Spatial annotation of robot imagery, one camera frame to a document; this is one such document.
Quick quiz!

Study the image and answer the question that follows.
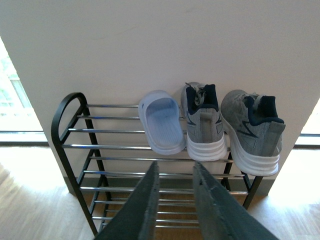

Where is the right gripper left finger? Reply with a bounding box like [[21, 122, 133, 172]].
[[95, 161, 160, 240]]

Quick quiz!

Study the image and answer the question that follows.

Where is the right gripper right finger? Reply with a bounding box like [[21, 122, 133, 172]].
[[193, 162, 277, 240]]

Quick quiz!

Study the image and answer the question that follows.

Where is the grey knit sneaker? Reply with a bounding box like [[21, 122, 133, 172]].
[[220, 89, 286, 177], [180, 82, 227, 162]]

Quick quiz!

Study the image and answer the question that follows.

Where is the light blue slipper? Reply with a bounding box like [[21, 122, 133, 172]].
[[138, 90, 186, 155]]

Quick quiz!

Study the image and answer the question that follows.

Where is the black metal shoe rack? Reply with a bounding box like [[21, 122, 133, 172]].
[[51, 92, 262, 240]]

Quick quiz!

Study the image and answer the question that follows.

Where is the grey window frame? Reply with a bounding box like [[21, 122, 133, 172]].
[[0, 130, 49, 147]]

